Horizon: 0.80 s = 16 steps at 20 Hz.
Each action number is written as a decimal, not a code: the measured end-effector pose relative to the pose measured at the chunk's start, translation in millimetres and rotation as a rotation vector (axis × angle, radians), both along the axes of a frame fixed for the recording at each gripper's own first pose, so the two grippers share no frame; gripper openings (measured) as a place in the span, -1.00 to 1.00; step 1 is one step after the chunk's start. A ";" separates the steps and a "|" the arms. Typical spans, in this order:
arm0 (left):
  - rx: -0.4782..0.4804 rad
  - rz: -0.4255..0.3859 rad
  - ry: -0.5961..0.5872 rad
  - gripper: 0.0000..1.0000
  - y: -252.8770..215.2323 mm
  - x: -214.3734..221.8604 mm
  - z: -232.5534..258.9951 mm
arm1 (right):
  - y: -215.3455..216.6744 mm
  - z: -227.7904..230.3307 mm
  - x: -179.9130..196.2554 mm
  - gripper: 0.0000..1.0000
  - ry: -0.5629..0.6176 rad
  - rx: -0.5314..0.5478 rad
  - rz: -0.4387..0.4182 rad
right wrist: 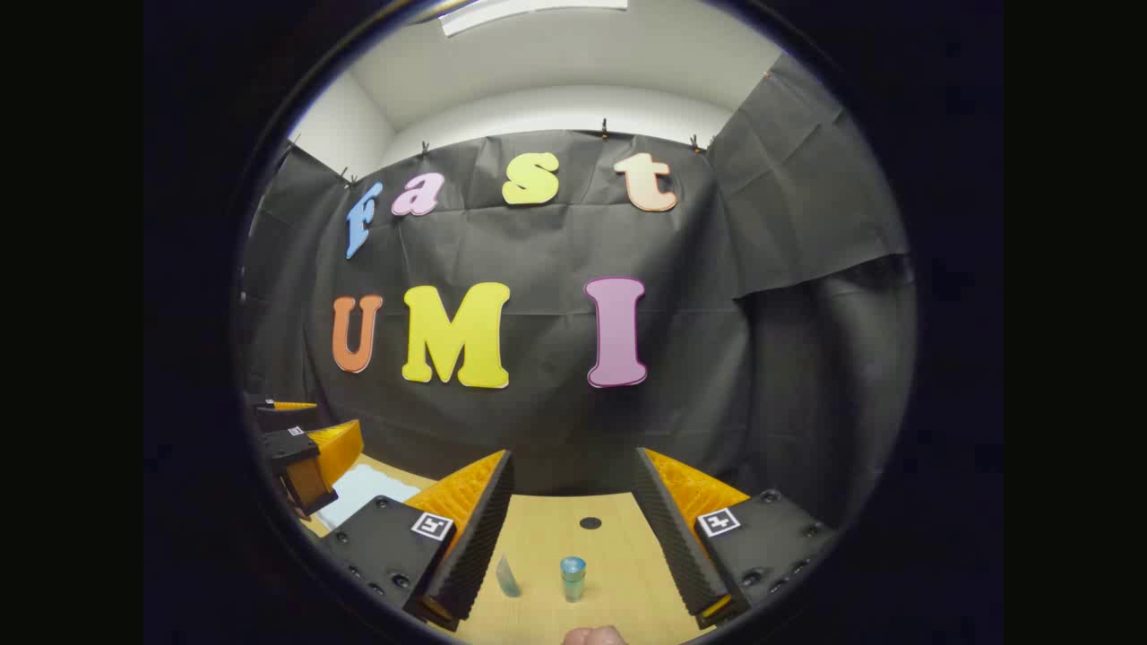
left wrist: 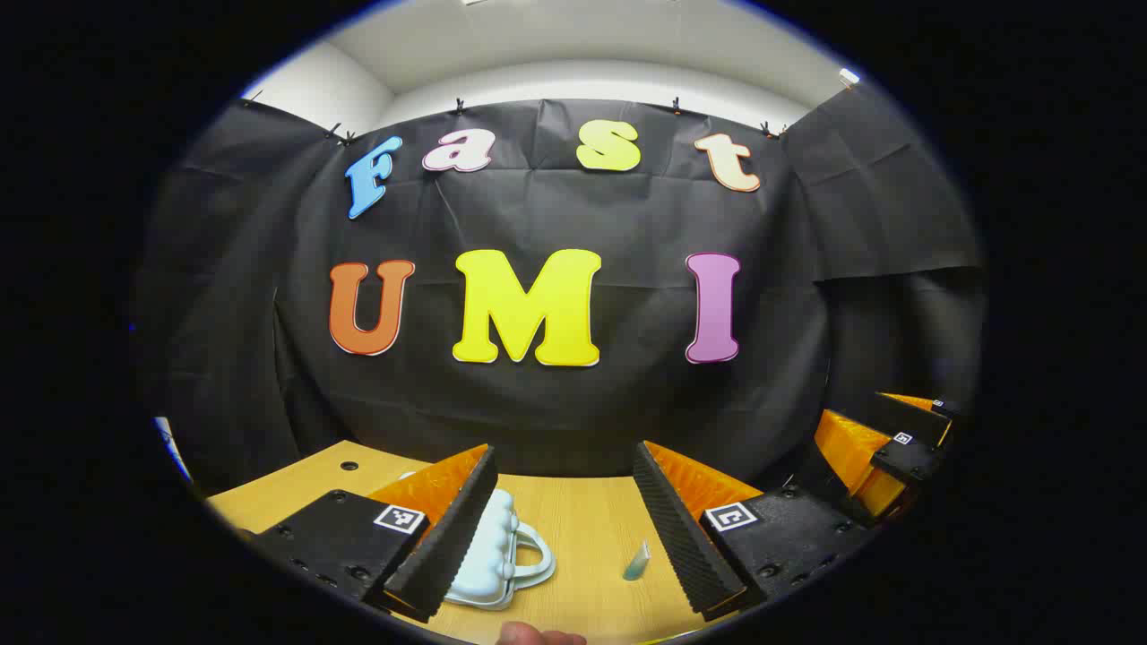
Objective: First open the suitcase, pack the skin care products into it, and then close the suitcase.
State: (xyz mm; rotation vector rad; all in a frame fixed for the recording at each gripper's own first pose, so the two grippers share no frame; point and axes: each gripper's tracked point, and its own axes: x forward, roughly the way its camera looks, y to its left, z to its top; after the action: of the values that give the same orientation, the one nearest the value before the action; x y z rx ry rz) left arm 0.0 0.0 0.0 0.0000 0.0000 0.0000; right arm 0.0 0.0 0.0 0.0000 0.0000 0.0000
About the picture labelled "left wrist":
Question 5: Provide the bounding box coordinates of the light blue suitcase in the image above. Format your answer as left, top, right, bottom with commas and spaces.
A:
444, 488, 556, 612

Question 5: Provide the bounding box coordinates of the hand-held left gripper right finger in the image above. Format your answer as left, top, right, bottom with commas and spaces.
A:
632, 439, 885, 619

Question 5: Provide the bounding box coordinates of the black backdrop cloth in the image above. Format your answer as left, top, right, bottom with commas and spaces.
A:
134, 82, 987, 503

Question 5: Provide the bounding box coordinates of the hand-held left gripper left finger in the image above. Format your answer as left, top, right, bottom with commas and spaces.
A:
242, 443, 500, 624

